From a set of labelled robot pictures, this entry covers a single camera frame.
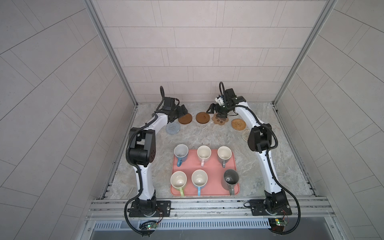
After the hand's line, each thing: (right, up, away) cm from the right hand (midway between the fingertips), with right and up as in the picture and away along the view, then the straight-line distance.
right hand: (211, 112), depth 100 cm
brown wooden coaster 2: (-6, -4, +8) cm, 11 cm away
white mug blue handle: (-8, -36, -21) cm, 42 cm away
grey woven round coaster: (-27, -11, +2) cm, 29 cm away
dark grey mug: (+8, -35, -21) cm, 42 cm away
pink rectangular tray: (0, -32, -15) cm, 36 cm away
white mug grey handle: (+7, -25, -12) cm, 29 cm away
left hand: (-17, +3, -1) cm, 17 cm away
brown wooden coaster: (-18, -5, +6) cm, 19 cm away
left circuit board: (-31, -50, -35) cm, 69 cm away
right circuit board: (+28, -52, -32) cm, 67 cm away
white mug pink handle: (-5, -24, -13) cm, 28 cm away
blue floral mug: (-19, -23, -13) cm, 33 cm away
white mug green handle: (-19, -37, -21) cm, 46 cm away
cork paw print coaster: (+6, -6, +5) cm, 10 cm away
